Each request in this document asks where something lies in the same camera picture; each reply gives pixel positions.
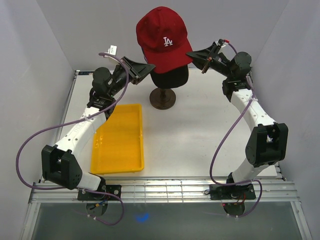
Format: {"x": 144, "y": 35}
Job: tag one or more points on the yellow plastic tray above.
{"x": 118, "y": 145}

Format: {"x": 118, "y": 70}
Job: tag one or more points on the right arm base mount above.
{"x": 234, "y": 192}

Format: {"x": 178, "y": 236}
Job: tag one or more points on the dark wooden round stand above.
{"x": 162, "y": 99}

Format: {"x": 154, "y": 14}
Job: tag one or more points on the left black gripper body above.
{"x": 122, "y": 75}

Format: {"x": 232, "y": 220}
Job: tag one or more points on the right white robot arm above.
{"x": 267, "y": 142}

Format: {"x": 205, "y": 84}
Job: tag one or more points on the black cap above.
{"x": 171, "y": 79}

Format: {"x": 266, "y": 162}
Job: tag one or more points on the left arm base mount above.
{"x": 110, "y": 192}

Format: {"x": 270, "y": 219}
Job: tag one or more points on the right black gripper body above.
{"x": 217, "y": 63}

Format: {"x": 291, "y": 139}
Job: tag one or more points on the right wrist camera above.
{"x": 221, "y": 43}

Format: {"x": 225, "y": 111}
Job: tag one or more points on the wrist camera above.
{"x": 110, "y": 54}
{"x": 221, "y": 43}

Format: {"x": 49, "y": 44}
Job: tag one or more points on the dark red baseball cap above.
{"x": 163, "y": 38}

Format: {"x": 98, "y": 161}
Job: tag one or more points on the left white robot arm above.
{"x": 60, "y": 161}

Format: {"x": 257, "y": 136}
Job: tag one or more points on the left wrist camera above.
{"x": 110, "y": 54}

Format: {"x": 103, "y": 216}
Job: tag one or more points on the aluminium frame rail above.
{"x": 176, "y": 190}

